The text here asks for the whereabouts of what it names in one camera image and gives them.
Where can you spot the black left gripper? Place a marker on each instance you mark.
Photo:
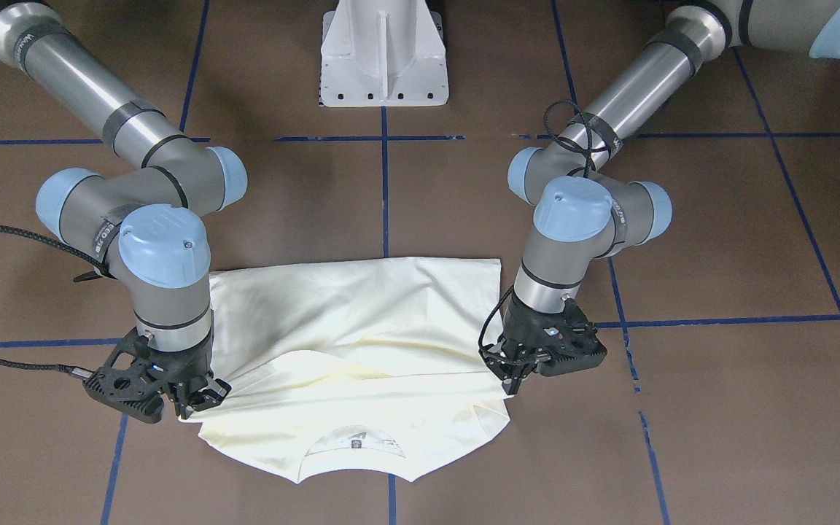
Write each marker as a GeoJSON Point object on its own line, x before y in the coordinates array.
{"type": "Point", "coordinates": [521, 328]}

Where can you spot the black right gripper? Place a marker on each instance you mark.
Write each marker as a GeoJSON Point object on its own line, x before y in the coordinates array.
{"type": "Point", "coordinates": [185, 366]}

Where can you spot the cream long-sleeve t-shirt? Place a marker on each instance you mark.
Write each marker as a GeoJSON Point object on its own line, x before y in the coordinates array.
{"type": "Point", "coordinates": [367, 364]}

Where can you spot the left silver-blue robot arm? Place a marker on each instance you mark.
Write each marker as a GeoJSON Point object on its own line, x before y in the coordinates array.
{"type": "Point", "coordinates": [581, 215]}

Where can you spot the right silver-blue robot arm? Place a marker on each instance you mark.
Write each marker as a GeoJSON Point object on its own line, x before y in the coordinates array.
{"type": "Point", "coordinates": [143, 229]}

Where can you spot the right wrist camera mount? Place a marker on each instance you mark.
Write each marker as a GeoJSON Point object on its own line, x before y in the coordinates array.
{"type": "Point", "coordinates": [125, 382]}

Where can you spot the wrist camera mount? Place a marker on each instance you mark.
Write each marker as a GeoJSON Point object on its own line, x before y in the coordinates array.
{"type": "Point", "coordinates": [125, 382]}
{"type": "Point", "coordinates": [576, 346]}

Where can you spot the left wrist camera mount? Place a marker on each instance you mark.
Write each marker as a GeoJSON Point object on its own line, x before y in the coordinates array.
{"type": "Point", "coordinates": [576, 346]}

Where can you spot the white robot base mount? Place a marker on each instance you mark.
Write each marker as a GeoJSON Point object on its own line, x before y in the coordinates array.
{"type": "Point", "coordinates": [383, 53]}

